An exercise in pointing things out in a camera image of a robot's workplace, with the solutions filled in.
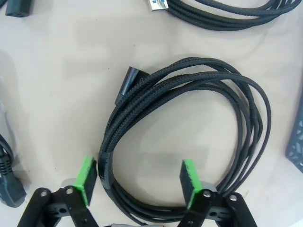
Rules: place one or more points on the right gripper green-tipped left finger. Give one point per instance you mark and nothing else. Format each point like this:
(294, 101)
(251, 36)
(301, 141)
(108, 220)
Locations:
(82, 179)

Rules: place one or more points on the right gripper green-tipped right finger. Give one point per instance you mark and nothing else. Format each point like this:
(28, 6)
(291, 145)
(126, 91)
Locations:
(189, 179)

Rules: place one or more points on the grey plastic lattice basket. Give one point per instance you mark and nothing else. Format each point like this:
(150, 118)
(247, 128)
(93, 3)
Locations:
(296, 151)

